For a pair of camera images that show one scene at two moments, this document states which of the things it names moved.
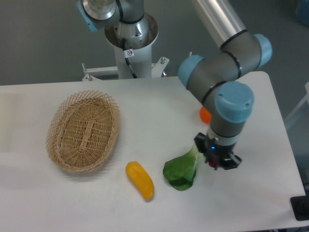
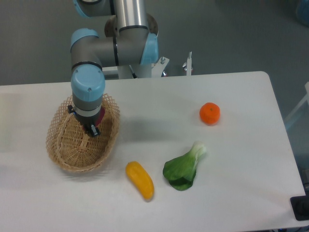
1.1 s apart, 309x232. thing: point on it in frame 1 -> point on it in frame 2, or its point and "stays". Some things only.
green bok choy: x=180 y=171 stays
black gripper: x=226 y=158 -> x=87 y=122
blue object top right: x=302 y=15 stays
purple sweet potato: x=213 y=162 -> x=101 y=116
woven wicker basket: x=82 y=129 stays
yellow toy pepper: x=141 y=179 stays
